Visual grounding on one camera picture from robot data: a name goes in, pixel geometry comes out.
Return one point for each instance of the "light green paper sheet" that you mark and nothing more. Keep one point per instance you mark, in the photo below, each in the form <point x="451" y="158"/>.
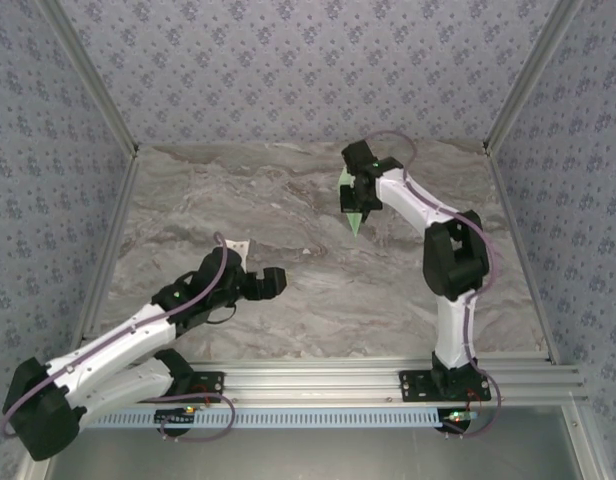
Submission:
<point x="355" y="225"/>

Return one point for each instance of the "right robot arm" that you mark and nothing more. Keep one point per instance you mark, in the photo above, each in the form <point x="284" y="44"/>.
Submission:
<point x="453" y="260"/>

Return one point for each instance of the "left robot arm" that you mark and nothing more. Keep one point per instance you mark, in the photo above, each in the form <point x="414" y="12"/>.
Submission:
<point x="113" y="345"/>

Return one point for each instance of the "grey metal panel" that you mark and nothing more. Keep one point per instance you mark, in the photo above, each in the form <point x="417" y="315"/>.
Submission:
<point x="308" y="455"/>

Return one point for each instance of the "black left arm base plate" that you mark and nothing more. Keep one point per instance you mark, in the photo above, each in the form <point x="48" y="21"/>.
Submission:
<point x="210" y="385"/>

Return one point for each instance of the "aluminium table side rail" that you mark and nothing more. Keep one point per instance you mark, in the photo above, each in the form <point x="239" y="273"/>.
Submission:
<point x="523" y="260"/>
<point x="105" y="260"/>

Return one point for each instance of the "aluminium mounting rail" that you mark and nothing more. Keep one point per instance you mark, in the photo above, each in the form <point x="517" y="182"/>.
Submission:
<point x="338" y="382"/>

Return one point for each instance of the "aluminium frame post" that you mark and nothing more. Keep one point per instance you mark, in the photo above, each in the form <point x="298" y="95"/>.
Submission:
<point x="530" y="85"/>
<point x="93" y="85"/>

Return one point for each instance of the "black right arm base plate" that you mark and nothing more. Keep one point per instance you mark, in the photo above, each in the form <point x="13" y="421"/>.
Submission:
<point x="413" y="387"/>

